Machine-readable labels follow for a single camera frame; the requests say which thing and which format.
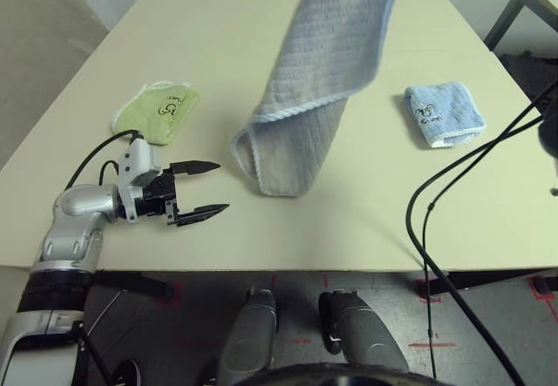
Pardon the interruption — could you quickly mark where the folded green towel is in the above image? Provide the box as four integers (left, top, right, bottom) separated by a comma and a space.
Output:
111, 80, 201, 146

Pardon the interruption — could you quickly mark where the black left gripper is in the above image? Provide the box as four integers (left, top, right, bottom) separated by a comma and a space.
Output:
138, 159, 231, 229

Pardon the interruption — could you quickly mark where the beige fabric curtain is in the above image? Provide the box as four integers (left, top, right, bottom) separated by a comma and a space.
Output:
0, 0, 110, 173

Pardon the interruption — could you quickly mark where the grey robot leg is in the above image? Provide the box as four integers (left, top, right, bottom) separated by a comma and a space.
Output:
317, 288, 411, 386
215, 287, 280, 386

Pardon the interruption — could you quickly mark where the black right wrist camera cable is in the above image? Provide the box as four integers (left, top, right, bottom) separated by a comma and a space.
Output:
405, 85, 558, 386

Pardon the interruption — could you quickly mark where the black round floor object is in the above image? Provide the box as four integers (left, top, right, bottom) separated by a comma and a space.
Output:
115, 358, 143, 386

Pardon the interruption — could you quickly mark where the grey robot left leg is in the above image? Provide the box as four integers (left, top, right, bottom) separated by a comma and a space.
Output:
215, 287, 280, 386

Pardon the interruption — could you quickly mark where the thin white wire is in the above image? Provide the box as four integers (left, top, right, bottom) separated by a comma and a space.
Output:
85, 292, 121, 339

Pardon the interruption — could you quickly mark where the beige towel with white trim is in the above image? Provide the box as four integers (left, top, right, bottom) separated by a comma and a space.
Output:
230, 0, 405, 198

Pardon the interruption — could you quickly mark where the grey robot right leg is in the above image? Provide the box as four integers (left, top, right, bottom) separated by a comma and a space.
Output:
317, 288, 411, 386

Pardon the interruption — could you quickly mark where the side table with black legs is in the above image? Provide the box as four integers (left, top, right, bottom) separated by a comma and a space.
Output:
483, 0, 558, 51

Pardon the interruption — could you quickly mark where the thin black cable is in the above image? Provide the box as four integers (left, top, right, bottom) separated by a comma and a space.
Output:
425, 115, 546, 381

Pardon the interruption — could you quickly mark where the black table leg bar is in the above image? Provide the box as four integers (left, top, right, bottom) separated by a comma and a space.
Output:
420, 267, 558, 294
93, 270, 175, 302

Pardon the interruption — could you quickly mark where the black robot waist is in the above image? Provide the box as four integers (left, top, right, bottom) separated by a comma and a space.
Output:
261, 362, 419, 386

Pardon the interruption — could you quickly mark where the folded blue towel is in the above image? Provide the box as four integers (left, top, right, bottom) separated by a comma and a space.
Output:
403, 80, 487, 149

